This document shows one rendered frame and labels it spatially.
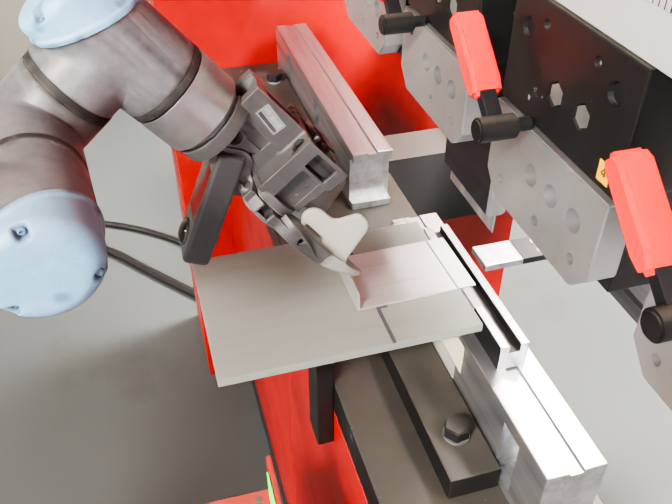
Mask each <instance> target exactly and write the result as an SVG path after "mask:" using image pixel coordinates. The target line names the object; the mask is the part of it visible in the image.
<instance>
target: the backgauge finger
mask: <svg viewBox="0 0 672 504"><path fill-rule="evenodd" d="M472 254H473V255H474V257H475V258H476V259H477V261H478V262H479V264H480V265H481V267H482V268H483V269H484V271H490V270H496V269H501V268H506V267H511V266H516V265H521V264H526V263H531V262H537V261H542V260H547V259H546V258H545V256H544V255H543V254H542V253H541V252H540V250H539V249H538V248H537V247H536V245H535V244H534V243H533V242H532V241H531V239H530V238H529V237H524V238H518V239H513V240H508V241H502V242H497V243H492V244H486V245H481V246H475V247H472Z"/></svg>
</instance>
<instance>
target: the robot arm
mask: <svg viewBox="0 0 672 504"><path fill-rule="evenodd" d="M18 23H19V27H20V29H21V30H22V32H23V33H25V34H26V35H27V36H28V37H29V39H30V42H31V43H32V44H31V45H30V46H29V48H28V50H27V52H26V53H25V54H24V55H23V56H22V57H21V58H20V60H19V61H18V62H17V63H16V64H15V65H14V66H13V67H12V68H11V70H10V71H9V72H8V73H7V74H6V75H5V76H4V77H3V78H2V79H1V81H0V309H5V310H8V311H11V312H14V313H15V314H17V315H19V316H23V317H33V318H38V317H49V316H54V315H59V314H62V313H65V312H67V311H70V310H72V309H74V308H76V307H77V306H79V305H81V304H82V303H83V302H85V301H86V300H87V299H88V298H89V297H91V296H92V295H93V294H94V292H95V291H96V290H97V289H98V287H99V286H100V284H101V282H102V280H103V278H104V276H105V273H106V271H107V269H108V256H107V248H106V243H105V220H104V217H103V214H102V211H101V209H100V208H99V206H98V205H97V201H96V197H95V194H94V190H93V186H92V182H91V178H90V174H89V169H88V165H87V161H86V158H85V154H84V150H83V149H84V148H85V147H86V146H87V145H88V144H89V143H90V141H91V140H92V139H93V138H94V137H95V136H96V135H97V134H98V133H99V132H100V131H101V130H102V129H103V128H104V127H105V125H106V124H107V123H108V122H109V121H110V120H111V119H112V116H113V115H114V114H115V113H116V112H117V111H118V110H119V109H122V110H123V111H125V112H126V113H127V114H129V115H130V116H131V117H133V118H134V119H135V120H137V121H138V122H139V123H140V124H142V125H143V126H144V127H146V128H147V129H148V130H149V131H151V132H152V133H153V134H155V135H156V136H157V137H159V138H160V139H161V140H163V141H164V142H165V143H166V144H168V145H169V146H170V147H172V148H173V149H174V150H177V151H181V152H182V153H184V154H185V155H186V156H187V157H189V158H190V159H191V160H193V161H195V162H202V161H203V162H202V166H201V169H200V172H199V175H198V178H197V181H196V184H195V187H194V190H193V193H192V196H191V199H190V202H189V205H188V208H187V211H186V214H185V217H184V220H183V221H182V222H181V224H180V226H179V229H178V238H179V241H180V244H181V250H182V258H183V260H184V262H187V263H192V264H198V265H207V264H208V263H209V261H210V259H211V256H212V253H213V250H214V248H215V245H216V244H217V242H218V239H219V234H220V231H221V228H222V226H223V223H224V220H225V217H226V215H227V212H228V209H229V206H230V204H231V201H232V198H233V195H237V196H242V199H243V201H244V203H245V204H246V205H247V207H248V208H249V209H250V210H251V211H252V212H253V213H254V214H255V215H256V216H258V217H259V218H260V219H261V220H262V221H263V222H264V223H266V224H267V225H268V226H270V227H272V228H274V229H275V230H276V231H277V232H278V233H279V234H280V235H281V236H282V237H283V238H284V239H285V240H286V241H287V242H288V243H289V244H290V245H291V246H292V247H294V248H295V249H296V250H298V251H299V252H300V253H302V254H303V255H305V256H306V257H308V258H309V259H311V260H312V261H314V262H315V263H317V264H321V265H322V266H324V267H326V268H328V269H330V270H333V271H336V272H339V273H343V274H347V275H352V276H358V275H359V274H360V273H361V270H360V269H358V268H357V267H356V266H355V265H354V264H353V263H352V262H351V261H350V260H349V259H348V257H349V255H350V254H351V252H352V251H353V250H354V248H355V247H356V246H357V244H358V243H359V241H360V240H361V239H362V237H363V236H364V235H365V233H366V232H367V230H368V227H369V223H368V220H367V219H366V218H365V217H364V216H363V215H361V214H358V213H355V214H351V215H348V216H344V217H341V218H333V217H331V216H330V215H329V214H327V213H326V212H327V210H328V209H329V207H330V206H331V205H332V203H333V202H334V200H335V199H336V198H337V196H338V195H339V193H340V192H341V191H342V189H343V188H344V186H345V178H346V177H348V175H347V174H346V173H345V172H344V171H343V170H342V169H341V168H340V166H339V164H338V162H337V160H336V158H335V156H334V154H335V151H334V149H333V147H332V146H331V144H330V142H329V140H328V139H327V137H326V136H325V135H324V134H323V133H322V132H321V131H320V130H319V129H318V128H316V127H315V126H314V125H313V124H312V123H311V122H310V121H309V120H308V119H307V118H306V117H305V116H304V115H303V113H302V112H301V111H300V110H299V109H298V108H296V107H294V106H293V105H292V104H291V103H290V104H289V105H288V106H287V107H285V106H284V105H283V104H282V103H281V102H280V101H278V100H277V99H276V98H275V97H274V96H273V95H272V94H271V93H270V92H269V91H268V90H267V89H266V88H265V87H264V85H263V83H262V81H261V79H260V78H259V77H258V76H257V75H256V74H255V73H254V72H253V71H252V70H251V69H249V70H248V71H246V72H245V73H244V74H243V75H242V76H241V77H240V78H239V79H238V80H237V81H236V82H234V80H233V78H231V77H230V76H229V75H228V74H227V73H226V72H225V71H224V70H223V69H222V68H220V67H219V66H218V65H217V64H216V63H215V62H214V61H213V60H212V59H211V58H209V57H208V56H207V55H206V54H205V53H204V52H203V51H202V50H201V49H200V48H198V47H197V46H196V45H195V44H194V43H193V42H192V41H190V40H189V39H188V38H187V37H186V36H185V35H184V34H183V33H182V32H181V31H180V30H178V29H177V28H176V27H175V26H174V25H173V24H172V23H171V22H170V21H169V20H168V19H166V18H165V17H164V16H163V15H162V14H161V13H160V12H159V11H158V10H157V9H156V8H155V7H153V6H152V5H151V4H150V3H149V2H148V1H147V0H26V1H25V3H24V5H23V7H22V9H21V11H20V14H19V19H18Z"/></svg>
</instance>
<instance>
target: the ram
mask: <svg viewBox="0 0 672 504"><path fill-rule="evenodd" d="M556 1H557V2H559V3H560V4H562V5H563V6H565V7H566V8H568V9H569V10H571V11H572V12H574V13H575V14H577V15H578V16H580V17H581V18H583V19H584V20H586V21H587V22H588V23H590V24H591V25H593V26H594V27H596V28H597V29H599V30H600V31H602V32H603V33H605V34H606V35H608V36H609V37H611V38H612V39H614V40H615V41H617V42H618V43H620V44H621V45H623V46H624V47H626V48H627V49H629V50H630V51H632V52H633V53H635V54H636V55H638V56H639V57H641V58H642V59H644V60H645V61H647V62H648V63H650V64H651V65H653V66H654V67H656V68H657V69H658V70H660V71H661V72H663V73H664V74H666V75H667V76H669V77H670V78H672V14H671V13H669V12H668V11H666V10H664V9H662V8H660V7H659V6H657V5H655V4H653V3H652V2H650V1H648V0H556Z"/></svg>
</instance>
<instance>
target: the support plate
mask: <svg viewBox="0 0 672 504"><path fill-rule="evenodd" d="M427 240H429V239H428V238H427V236H426V234H425V233H424V231H423V230H422V228H421V227H420V225H419V224H418V222H417V221H416V222H410V223H405V224H399V225H393V226H388V227H382V228H376V229H370V230H367V232H366V233H365V235H364V236H363V237H362V239H361V240H360V241H359V243H358V244H357V246H356V247H355V248H354V250H353V251H352V253H353V255H356V254H361V253H366V252H371V251H377V250H382V249H387V248H392V247H397V246H402V245H407V244H412V243H417V242H422V241H427ZM192 268H193V273H194V277H195V282H196V287H197V291H198V296H199V300H200V305H201V310H202V314H203V319H204V324H205V328H206V333H207V338H208V342H209V347H210V351H211V356H212V361H213V365H214V370H215V375H216V379H217V384H218V387H223V386H227V385H232V384H237V383H241V382H246V381H251V380H255V379H260V378H265V377H269V376H274V375H279V374H283V373H288V372H293V371H297V370H302V369H307V368H311V367H316V366H321V365H325V364H330V363H335V362H339V361H344V360H349V359H353V358H358V357H363V356H367V355H372V354H377V353H381V352H386V351H391V350H395V349H400V348H405V347H409V346H414V345H419V344H423V343H428V342H433V341H437V340H442V339H447V338H451V337H456V336H461V335H465V334H470V333H475V332H479V331H482V327H483V323H482V322H481V320H480V319H479V317H478V316H477V314H476V312H475V311H474V309H473V308H472V306H471V305H470V303H469V301H468V300H467V298H466V297H465V295H464V294H463V292H462V291H461V289H458V288H457V290H453V291H448V292H444V293H439V294H434V295H430V296H425V297H421V298H416V299H411V300H407V301H402V302H397V303H393V304H388V305H387V306H388V307H387V308H382V309H381V311H382V313H383V315H384V317H385V319H386V321H387V323H388V325H389V327H390V329H391V331H392V333H393V335H394V337H395V339H396V341H397V343H393V342H392V340H391V338H390V336H389V334H388V332H387V330H386V328H385V326H384V324H383V322H382V320H381V318H380V315H379V313H378V311H377V309H376V307H374V308H370V309H365V310H360V311H358V310H357V308H356V306H355V304H354V302H353V300H352V298H351V296H350V294H349V292H348V290H347V288H346V286H345V284H344V281H343V279H342V277H341V275H340V273H339V272H336V271H333V270H330V269H328V268H326V267H324V266H322V265H321V264H317V263H315V262H314V261H312V260H311V259H309V258H308V257H306V256H305V255H303V254H302V253H300V252H299V251H298V250H296V249H295V248H294V247H292V246H291V245H290V244H285V245H279V246H273V247H268V248H262V249H256V250H251V251H245V252H239V253H233V254H228V255H222V256H216V257H211V259H210V261H209V263H208V264H207V265H198V264H192Z"/></svg>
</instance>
